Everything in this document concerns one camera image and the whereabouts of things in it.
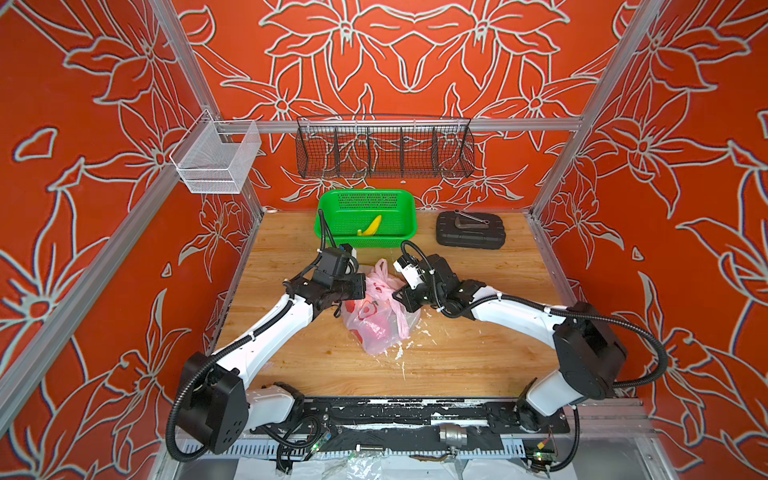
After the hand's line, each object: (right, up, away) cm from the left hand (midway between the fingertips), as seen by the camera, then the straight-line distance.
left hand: (365, 280), depth 82 cm
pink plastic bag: (+3, -10, -1) cm, 11 cm away
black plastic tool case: (+37, +15, +23) cm, 46 cm away
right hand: (+7, -4, +1) cm, 8 cm away
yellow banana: (+1, +16, +30) cm, 34 cm away
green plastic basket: (-1, +20, +35) cm, 40 cm away
